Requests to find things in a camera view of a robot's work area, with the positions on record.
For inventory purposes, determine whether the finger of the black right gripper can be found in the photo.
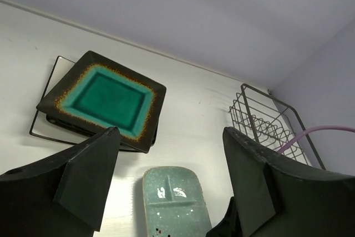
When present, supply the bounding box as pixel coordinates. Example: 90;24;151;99
206;196;242;237

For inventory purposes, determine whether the black square plate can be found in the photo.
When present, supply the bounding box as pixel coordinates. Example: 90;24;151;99
36;51;166;153

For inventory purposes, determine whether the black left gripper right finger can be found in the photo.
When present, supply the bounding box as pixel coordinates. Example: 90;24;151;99
222;127;354;236

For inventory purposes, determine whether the white square plate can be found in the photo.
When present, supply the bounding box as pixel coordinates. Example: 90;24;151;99
29;56;86;145

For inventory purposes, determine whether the metal wire dish rack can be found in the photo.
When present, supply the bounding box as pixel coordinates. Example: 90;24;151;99
228;83;327;170

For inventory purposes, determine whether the pale green glass plate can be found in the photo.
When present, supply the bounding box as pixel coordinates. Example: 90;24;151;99
143;166;212;237

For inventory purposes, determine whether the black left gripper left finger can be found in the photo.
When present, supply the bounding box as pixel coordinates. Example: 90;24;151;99
1;127;120;236

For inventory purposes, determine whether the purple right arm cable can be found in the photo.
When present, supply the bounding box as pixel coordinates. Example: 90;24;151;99
277;125;355;153

